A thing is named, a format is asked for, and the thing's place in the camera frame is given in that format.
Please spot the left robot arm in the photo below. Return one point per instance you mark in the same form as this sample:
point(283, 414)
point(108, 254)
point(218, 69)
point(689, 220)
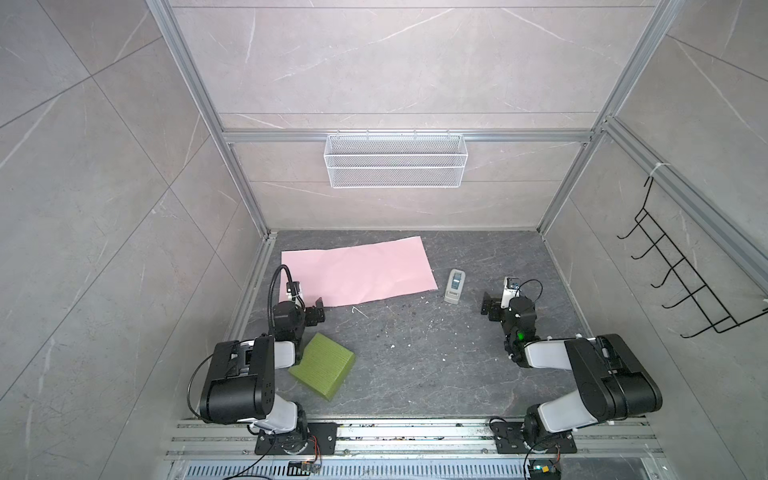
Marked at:
point(240, 382)

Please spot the grey tape dispenser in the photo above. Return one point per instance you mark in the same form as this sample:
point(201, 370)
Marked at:
point(454, 287)

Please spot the pink wrapping paper sheet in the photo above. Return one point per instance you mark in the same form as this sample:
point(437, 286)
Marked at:
point(355, 275)

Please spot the black wire hook rack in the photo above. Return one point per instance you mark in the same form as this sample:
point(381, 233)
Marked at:
point(678, 266)

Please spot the green gift box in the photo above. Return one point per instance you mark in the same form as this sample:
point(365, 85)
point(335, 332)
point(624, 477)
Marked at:
point(324, 366)

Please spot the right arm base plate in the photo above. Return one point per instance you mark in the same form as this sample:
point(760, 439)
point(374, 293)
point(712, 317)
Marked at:
point(515, 437)

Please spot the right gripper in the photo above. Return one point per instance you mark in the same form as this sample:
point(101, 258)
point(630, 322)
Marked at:
point(494, 306)

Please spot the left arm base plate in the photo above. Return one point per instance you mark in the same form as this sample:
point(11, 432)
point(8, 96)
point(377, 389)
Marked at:
point(297, 438)

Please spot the white wire mesh basket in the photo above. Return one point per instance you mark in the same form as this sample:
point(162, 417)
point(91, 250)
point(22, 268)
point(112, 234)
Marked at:
point(378, 161)

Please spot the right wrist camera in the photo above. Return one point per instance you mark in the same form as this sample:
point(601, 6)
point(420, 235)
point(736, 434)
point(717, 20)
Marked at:
point(511, 288)

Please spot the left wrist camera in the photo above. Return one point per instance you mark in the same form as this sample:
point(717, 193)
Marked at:
point(293, 292)

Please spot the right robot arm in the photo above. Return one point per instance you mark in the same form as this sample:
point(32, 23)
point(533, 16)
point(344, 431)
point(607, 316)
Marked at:
point(611, 383)

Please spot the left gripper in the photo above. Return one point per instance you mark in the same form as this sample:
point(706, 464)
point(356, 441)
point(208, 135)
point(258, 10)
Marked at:
point(313, 312)

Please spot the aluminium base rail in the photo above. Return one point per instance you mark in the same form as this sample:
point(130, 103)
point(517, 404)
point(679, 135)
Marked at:
point(425, 448)

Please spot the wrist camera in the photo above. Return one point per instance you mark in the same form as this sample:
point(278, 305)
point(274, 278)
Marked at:
point(293, 292)
point(511, 288)

